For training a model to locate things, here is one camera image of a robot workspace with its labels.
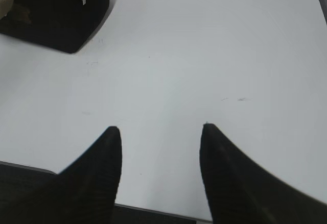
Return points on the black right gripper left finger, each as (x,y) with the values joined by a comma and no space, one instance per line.
(85,191)

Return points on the black fabric bag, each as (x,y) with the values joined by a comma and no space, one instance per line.
(64,25)

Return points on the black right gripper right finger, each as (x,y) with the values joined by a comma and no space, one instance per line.
(238,190)

